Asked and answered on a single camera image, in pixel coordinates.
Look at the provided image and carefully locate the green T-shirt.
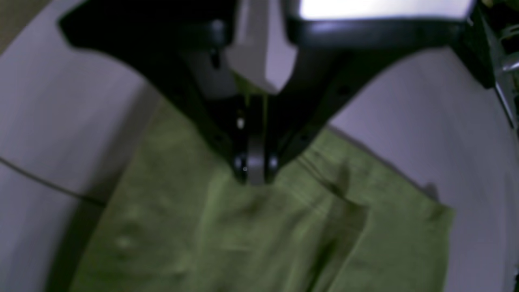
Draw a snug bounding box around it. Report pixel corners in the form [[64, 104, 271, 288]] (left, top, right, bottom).
[[70, 100, 455, 292]]

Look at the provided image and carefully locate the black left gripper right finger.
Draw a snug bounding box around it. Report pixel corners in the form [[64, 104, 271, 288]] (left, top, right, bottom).
[[261, 0, 475, 183]]

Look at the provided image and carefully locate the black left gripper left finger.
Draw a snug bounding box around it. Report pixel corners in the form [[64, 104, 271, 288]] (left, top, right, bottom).
[[59, 0, 250, 183]]

